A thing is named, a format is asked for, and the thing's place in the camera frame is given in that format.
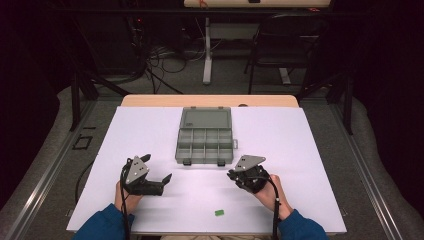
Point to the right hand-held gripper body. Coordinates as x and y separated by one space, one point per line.
250 163

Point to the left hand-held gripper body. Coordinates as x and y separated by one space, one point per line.
136 170

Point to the small green block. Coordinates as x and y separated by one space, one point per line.
219 212

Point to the grey clear compartment box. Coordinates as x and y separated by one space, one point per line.
204 146

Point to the person's left hand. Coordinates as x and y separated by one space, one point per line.
128 201

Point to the person's right hand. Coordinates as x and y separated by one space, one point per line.
268 196

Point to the white board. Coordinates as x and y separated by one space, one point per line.
283 140

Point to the light wooden table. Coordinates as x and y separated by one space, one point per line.
206 100

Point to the black metal stand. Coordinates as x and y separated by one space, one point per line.
75 100
348 106

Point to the white desk leg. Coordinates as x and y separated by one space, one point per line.
207 56

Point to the black folding chair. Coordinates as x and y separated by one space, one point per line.
283 40

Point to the white desk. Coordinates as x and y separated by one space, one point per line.
233 3

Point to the aluminium floor rail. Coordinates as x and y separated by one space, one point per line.
46 173
366 173

